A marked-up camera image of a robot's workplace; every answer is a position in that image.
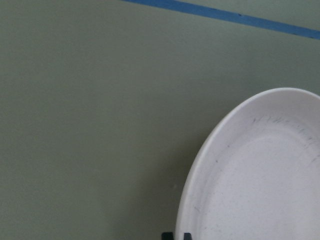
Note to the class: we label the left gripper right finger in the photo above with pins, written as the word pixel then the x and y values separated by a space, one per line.
pixel 187 236

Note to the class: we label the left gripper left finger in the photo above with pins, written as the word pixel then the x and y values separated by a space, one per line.
pixel 167 236

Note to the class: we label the pink plate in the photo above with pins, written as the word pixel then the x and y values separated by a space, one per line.
pixel 257 175

